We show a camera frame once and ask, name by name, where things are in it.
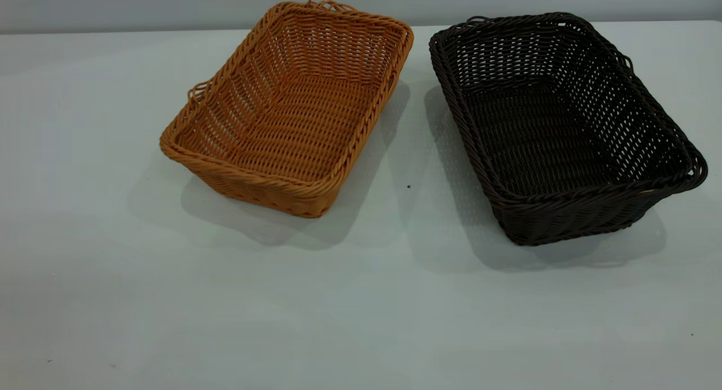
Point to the light brown wicker basket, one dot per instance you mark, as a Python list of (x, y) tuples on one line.
[(293, 130)]

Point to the dark brown wicker basket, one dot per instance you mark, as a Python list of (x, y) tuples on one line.
[(541, 147)]

